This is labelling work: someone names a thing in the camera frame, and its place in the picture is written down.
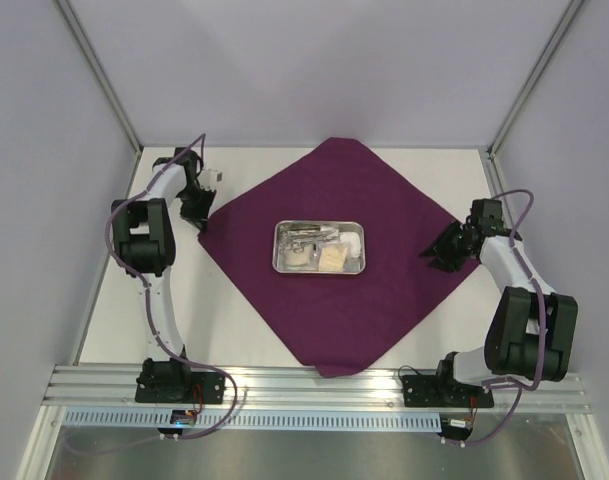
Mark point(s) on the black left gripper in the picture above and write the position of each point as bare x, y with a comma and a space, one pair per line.
199, 216

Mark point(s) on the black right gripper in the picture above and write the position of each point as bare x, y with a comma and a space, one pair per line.
454, 244

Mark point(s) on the white gauze pad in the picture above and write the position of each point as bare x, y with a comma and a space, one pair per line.
352, 242

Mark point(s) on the black handled scissors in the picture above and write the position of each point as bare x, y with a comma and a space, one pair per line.
298, 245

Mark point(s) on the steel instrument tray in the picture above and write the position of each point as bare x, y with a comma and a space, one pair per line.
352, 266

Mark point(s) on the clear packet beige gauze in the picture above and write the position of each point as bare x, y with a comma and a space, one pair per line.
298, 261
332, 258

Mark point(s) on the purple cloth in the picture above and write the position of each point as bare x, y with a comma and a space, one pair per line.
337, 324

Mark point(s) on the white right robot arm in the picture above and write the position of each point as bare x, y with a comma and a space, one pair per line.
469, 367

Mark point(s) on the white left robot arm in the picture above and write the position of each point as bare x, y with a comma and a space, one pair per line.
139, 236

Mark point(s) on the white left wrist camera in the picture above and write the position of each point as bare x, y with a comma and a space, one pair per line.
210, 179

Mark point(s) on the right aluminium side rail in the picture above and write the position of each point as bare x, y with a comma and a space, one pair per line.
504, 200

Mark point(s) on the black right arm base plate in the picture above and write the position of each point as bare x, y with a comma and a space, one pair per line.
429, 391

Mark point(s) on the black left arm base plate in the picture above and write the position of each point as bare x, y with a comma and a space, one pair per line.
167, 382

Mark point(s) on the aluminium front frame rail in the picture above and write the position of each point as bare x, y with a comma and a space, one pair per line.
288, 388

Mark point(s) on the left aluminium frame post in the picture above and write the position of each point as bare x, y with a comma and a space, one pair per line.
80, 37

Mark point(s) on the aluminium frame post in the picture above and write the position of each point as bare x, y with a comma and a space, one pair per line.
80, 37
552, 46

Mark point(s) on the right aluminium frame post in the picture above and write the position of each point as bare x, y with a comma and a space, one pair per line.
552, 46

